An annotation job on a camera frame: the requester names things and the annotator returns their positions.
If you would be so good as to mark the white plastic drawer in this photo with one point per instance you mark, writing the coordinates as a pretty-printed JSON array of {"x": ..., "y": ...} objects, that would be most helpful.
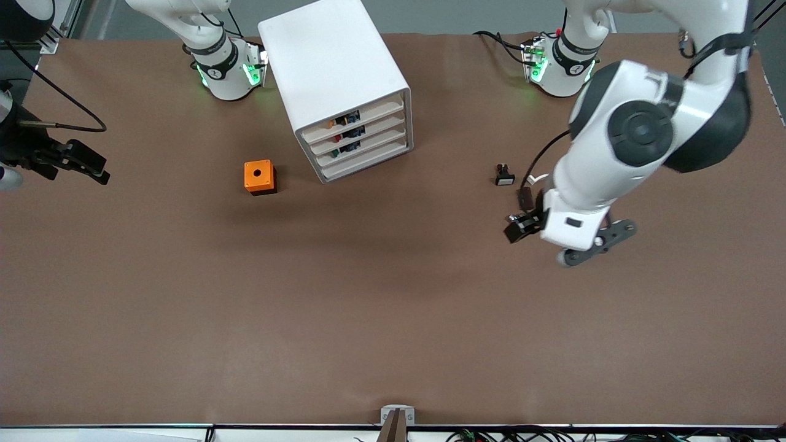
[
  {"x": 381, "y": 115},
  {"x": 381, "y": 146},
  {"x": 381, "y": 131},
  {"x": 381, "y": 158}
]

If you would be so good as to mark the green push button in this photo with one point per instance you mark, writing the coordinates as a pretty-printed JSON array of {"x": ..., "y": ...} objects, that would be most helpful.
[{"x": 350, "y": 147}]

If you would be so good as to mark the aluminium frame profile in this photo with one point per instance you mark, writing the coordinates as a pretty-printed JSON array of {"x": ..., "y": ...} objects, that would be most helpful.
[
  {"x": 764, "y": 15},
  {"x": 49, "y": 44}
]

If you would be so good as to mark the orange push button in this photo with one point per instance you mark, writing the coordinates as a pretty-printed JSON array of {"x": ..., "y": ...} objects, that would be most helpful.
[{"x": 345, "y": 118}]

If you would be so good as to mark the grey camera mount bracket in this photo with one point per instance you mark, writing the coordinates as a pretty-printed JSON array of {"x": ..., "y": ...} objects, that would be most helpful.
[{"x": 397, "y": 423}]

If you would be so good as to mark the brown paper table cover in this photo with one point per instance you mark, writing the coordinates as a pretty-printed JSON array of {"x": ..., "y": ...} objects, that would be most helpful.
[{"x": 393, "y": 319}]

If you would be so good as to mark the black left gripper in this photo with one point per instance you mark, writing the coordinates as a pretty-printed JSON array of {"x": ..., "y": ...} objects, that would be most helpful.
[{"x": 533, "y": 221}]

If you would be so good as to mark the white curved plastic bracket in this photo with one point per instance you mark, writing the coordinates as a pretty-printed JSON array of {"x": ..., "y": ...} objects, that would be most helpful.
[{"x": 537, "y": 178}]

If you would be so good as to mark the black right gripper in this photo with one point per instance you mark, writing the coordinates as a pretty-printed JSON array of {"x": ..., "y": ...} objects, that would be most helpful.
[{"x": 23, "y": 149}]

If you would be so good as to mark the brown terminal block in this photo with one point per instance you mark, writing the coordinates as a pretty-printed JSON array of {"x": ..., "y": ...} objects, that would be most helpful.
[{"x": 526, "y": 199}]

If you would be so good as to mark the arm base connector plate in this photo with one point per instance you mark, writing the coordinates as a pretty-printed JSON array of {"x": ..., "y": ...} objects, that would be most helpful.
[
  {"x": 256, "y": 64},
  {"x": 534, "y": 61}
]

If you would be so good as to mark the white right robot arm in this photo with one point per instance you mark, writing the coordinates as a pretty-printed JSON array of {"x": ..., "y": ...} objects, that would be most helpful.
[{"x": 224, "y": 73}]

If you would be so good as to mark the red push button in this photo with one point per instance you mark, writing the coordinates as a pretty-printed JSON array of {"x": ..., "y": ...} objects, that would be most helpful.
[{"x": 353, "y": 132}]

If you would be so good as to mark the square white-faced push button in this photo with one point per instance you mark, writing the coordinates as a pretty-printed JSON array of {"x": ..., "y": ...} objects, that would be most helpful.
[{"x": 505, "y": 178}]

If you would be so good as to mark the orange button enclosure box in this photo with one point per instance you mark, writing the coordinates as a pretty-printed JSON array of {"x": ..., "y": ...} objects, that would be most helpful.
[{"x": 258, "y": 175}]

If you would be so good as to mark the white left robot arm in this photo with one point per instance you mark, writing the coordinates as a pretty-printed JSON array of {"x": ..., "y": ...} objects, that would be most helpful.
[{"x": 638, "y": 129}]

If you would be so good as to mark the white drawer cabinet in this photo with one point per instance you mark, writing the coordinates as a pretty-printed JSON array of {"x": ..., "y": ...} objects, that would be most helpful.
[{"x": 325, "y": 55}]

